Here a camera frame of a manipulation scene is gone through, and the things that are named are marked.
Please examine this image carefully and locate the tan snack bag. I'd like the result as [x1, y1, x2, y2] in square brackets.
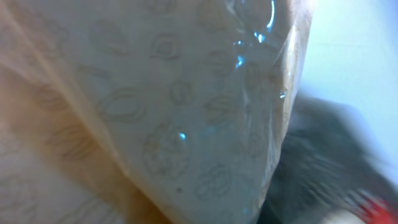
[1, 0, 314, 223]

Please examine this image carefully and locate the dark grey plastic basket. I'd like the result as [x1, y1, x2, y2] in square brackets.
[257, 96, 397, 224]

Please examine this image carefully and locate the orange biscuit package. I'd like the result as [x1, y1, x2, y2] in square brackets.
[359, 194, 397, 224]

